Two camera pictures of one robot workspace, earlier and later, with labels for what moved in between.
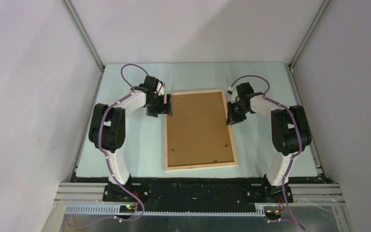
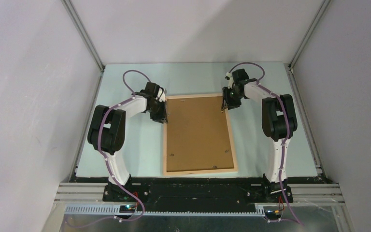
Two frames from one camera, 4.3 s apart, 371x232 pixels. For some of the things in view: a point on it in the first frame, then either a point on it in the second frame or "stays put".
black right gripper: x=232 y=118 to x=227 y=103
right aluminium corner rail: x=309 y=34 stays put
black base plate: x=198 y=194 stays put
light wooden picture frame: x=199 y=166 to x=222 y=170
